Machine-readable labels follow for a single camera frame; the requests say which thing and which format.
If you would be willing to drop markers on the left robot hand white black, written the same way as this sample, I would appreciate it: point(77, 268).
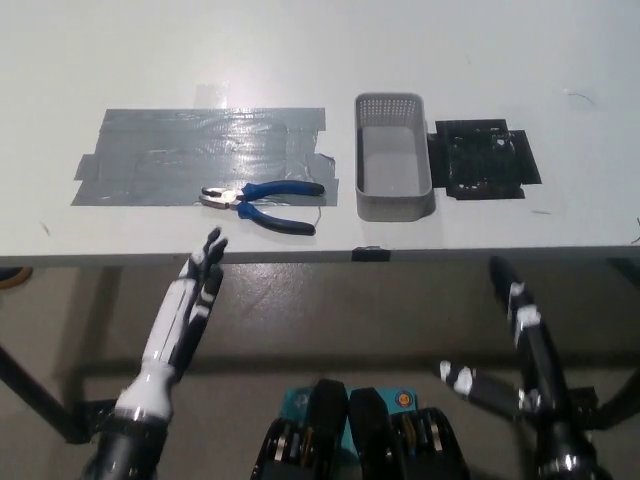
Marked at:
point(165, 325)

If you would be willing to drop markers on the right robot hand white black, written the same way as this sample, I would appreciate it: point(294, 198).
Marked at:
point(537, 360)

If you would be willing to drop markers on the grey plastic basket container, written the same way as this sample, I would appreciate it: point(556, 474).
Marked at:
point(392, 205)

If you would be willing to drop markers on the black table leg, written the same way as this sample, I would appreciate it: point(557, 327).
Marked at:
point(35, 392)
point(620, 400)

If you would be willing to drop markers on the grey duct tape patch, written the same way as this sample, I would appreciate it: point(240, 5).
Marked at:
point(175, 155)

